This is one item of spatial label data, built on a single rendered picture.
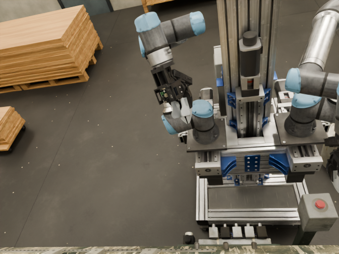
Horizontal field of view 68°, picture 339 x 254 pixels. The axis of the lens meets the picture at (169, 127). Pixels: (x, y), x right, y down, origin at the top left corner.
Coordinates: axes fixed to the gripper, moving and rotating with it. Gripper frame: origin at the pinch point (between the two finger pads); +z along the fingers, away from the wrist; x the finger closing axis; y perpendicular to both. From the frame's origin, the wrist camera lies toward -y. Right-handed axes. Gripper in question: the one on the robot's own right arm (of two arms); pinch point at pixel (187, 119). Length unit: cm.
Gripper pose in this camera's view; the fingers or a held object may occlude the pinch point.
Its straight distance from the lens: 86.5
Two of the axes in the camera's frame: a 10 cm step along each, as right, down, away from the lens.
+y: -5.0, 3.9, -7.7
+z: 3.6, 9.0, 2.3
